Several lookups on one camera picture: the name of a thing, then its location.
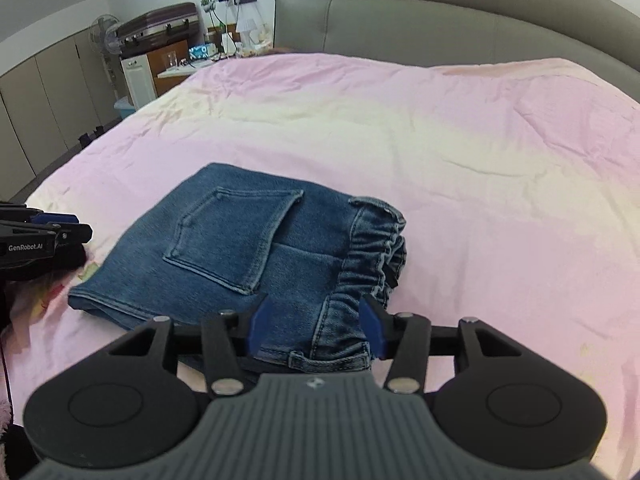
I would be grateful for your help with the pair of dark shoes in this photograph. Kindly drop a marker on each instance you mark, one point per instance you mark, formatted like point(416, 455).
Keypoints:
point(91, 136)

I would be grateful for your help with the blue denim pants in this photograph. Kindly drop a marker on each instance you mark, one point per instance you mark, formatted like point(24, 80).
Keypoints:
point(225, 240)

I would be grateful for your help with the brown wooden cabinet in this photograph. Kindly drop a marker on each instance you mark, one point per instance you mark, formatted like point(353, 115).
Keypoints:
point(172, 80)

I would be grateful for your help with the light blue bin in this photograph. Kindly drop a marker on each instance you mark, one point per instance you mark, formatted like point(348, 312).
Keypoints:
point(125, 107)

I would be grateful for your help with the pink floral blanket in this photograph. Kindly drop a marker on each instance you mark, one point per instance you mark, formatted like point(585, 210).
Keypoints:
point(450, 160)

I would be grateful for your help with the grey standing fan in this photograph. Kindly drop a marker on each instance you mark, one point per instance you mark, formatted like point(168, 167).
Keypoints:
point(106, 35)

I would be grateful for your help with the lit blue tablet screen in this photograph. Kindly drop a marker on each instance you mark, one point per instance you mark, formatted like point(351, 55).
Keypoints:
point(199, 51)

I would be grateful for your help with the beige built-in wardrobe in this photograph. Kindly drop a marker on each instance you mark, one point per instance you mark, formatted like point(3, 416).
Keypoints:
point(45, 105)

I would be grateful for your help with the grey upholstered headboard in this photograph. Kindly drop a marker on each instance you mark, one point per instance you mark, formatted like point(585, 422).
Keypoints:
point(400, 25)

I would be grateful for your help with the dark purple suitcase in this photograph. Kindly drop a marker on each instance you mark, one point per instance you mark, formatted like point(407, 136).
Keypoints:
point(155, 25)

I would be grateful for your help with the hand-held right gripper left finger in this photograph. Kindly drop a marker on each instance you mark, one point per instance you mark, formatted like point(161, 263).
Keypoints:
point(260, 326)

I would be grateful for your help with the white table lamp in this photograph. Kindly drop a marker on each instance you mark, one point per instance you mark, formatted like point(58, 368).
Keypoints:
point(248, 30)

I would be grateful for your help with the clear drinking glass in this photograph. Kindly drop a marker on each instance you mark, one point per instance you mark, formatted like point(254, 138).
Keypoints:
point(172, 60)

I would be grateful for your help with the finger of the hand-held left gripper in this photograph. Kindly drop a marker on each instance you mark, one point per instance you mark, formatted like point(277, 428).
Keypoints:
point(57, 219)
point(70, 234)

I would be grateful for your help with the white bedside desk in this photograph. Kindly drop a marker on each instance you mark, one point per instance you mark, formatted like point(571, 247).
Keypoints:
point(177, 72)

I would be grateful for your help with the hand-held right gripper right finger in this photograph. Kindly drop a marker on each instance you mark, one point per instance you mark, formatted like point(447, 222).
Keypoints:
point(372, 326)

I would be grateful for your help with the white floor appliance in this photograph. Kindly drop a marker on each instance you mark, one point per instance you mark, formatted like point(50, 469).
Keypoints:
point(139, 82)

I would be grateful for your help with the pink fluffy cloth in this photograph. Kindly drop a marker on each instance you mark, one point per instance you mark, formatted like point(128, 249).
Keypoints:
point(5, 415)

